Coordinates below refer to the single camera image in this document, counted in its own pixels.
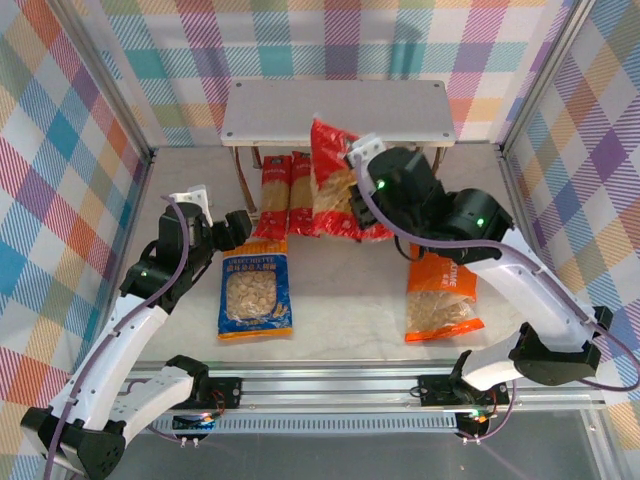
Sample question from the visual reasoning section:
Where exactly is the aluminium mounting rail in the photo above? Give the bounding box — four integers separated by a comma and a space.
54, 367, 606, 416

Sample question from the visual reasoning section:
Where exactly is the red spaghetti pack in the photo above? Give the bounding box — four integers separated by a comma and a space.
288, 149, 321, 237
252, 154, 294, 240

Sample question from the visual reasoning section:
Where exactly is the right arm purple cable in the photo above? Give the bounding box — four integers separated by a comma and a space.
355, 154, 640, 444

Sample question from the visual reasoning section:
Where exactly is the grey two-tier metal shelf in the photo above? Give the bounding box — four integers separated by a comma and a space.
219, 78, 457, 224

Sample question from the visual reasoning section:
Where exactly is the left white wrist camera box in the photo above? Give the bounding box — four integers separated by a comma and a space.
167, 184, 215, 224

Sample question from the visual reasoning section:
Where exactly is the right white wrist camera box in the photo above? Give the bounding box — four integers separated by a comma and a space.
348, 133, 387, 174

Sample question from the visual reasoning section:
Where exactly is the grey slotted cable duct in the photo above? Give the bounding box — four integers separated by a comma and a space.
79, 414, 464, 435

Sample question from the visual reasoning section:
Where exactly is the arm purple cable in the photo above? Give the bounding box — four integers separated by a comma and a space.
355, 154, 640, 444
43, 194, 194, 480

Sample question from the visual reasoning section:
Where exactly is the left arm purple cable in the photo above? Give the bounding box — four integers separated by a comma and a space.
43, 194, 194, 480

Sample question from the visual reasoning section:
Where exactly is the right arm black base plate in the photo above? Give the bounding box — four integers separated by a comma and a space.
418, 373, 510, 407

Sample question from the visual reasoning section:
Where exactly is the right controller circuit board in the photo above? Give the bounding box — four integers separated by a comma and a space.
457, 409, 494, 436

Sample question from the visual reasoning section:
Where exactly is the large red fusilli bag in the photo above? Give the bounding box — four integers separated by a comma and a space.
309, 117, 396, 244

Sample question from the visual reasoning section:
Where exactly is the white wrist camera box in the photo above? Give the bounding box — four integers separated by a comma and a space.
167, 184, 215, 224
348, 133, 387, 174

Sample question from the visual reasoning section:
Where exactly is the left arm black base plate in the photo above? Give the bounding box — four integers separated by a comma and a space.
152, 377, 243, 411

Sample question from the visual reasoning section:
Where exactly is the aluminium frame post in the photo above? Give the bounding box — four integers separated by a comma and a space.
49, 0, 157, 164
498, 0, 600, 156

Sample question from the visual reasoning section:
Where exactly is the left controller circuit board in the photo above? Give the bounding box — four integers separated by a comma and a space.
172, 410, 219, 434

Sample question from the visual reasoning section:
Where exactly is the controller circuit board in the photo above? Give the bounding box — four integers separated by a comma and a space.
457, 409, 494, 436
172, 410, 219, 434

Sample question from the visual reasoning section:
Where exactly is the aluminium side rail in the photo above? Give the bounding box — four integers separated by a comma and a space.
87, 147, 157, 376
497, 144, 576, 369

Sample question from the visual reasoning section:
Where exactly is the blue orange orecchiette bag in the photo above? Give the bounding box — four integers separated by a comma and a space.
216, 239, 294, 342

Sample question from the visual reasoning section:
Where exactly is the orange pasta bag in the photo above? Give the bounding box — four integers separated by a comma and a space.
403, 249, 485, 344

